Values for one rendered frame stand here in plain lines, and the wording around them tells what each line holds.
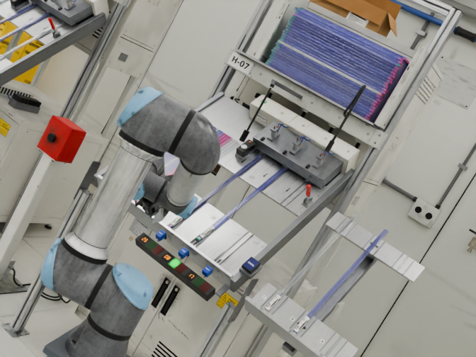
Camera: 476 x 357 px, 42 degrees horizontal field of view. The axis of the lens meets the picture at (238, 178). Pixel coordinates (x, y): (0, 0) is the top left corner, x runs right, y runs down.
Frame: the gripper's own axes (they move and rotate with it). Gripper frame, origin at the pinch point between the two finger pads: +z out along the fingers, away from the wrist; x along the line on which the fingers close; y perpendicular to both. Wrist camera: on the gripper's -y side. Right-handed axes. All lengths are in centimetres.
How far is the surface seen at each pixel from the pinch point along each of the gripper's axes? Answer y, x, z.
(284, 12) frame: -95, -25, -27
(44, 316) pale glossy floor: 29, -45, 78
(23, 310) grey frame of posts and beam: 38, -39, 55
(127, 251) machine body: -6, -29, 51
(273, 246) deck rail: -22.5, 32.0, 8.3
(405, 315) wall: -135, 60, 155
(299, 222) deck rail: -37.4, 32.0, 8.4
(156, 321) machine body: 4, -1, 62
